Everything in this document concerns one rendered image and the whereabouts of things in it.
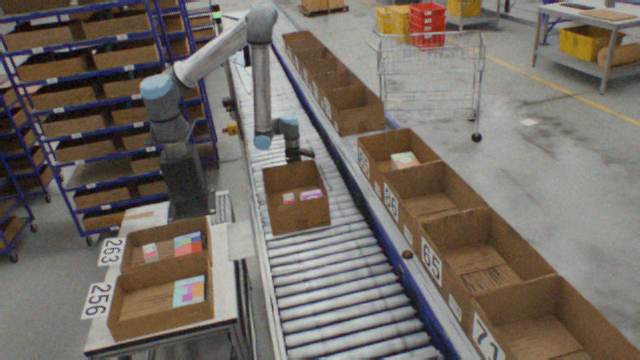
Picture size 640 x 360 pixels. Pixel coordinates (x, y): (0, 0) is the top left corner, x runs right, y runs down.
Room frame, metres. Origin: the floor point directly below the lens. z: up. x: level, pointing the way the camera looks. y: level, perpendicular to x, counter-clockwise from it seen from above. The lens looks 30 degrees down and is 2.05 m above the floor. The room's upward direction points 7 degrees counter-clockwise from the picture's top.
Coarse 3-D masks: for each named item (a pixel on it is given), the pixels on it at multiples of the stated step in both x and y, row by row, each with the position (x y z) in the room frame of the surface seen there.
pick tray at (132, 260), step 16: (176, 224) 1.84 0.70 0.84; (192, 224) 1.85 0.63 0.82; (208, 224) 1.83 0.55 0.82; (128, 240) 1.77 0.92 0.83; (144, 240) 1.81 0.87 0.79; (160, 240) 1.82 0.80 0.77; (208, 240) 1.67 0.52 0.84; (128, 256) 1.68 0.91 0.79; (160, 256) 1.70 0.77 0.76; (192, 256) 1.58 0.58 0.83; (208, 256) 1.59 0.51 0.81; (128, 272) 1.53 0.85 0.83
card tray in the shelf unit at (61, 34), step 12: (48, 24) 3.29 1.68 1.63; (60, 24) 3.30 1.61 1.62; (72, 24) 3.10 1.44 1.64; (12, 36) 2.98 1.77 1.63; (24, 36) 2.99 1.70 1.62; (36, 36) 2.99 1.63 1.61; (48, 36) 3.00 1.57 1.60; (60, 36) 3.01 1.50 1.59; (72, 36) 3.03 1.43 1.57; (12, 48) 2.98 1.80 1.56; (24, 48) 2.98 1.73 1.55
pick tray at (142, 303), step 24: (168, 264) 1.52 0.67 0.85; (192, 264) 1.54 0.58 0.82; (120, 288) 1.46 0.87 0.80; (144, 288) 1.49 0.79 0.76; (168, 288) 1.47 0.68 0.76; (120, 312) 1.36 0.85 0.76; (144, 312) 1.35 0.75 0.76; (168, 312) 1.25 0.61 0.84; (192, 312) 1.26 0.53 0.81; (120, 336) 1.22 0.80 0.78
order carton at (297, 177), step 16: (272, 176) 2.15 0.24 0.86; (288, 176) 2.16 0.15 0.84; (304, 176) 2.17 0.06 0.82; (320, 176) 1.99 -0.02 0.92; (272, 192) 2.15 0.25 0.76; (288, 192) 2.13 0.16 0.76; (272, 208) 1.77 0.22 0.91; (288, 208) 1.77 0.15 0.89; (304, 208) 1.78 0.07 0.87; (320, 208) 1.79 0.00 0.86; (272, 224) 1.76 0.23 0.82; (288, 224) 1.77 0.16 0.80; (304, 224) 1.78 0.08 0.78; (320, 224) 1.79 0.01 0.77
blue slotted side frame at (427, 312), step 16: (272, 48) 5.79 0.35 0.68; (304, 96) 3.31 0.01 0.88; (320, 128) 2.96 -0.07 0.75; (352, 192) 2.16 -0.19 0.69; (368, 208) 1.74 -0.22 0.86; (384, 240) 1.62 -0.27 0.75; (400, 256) 1.35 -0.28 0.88; (416, 288) 1.19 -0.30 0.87; (416, 304) 1.26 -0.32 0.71; (432, 320) 1.12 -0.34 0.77; (432, 336) 1.11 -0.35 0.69; (448, 352) 0.99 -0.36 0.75
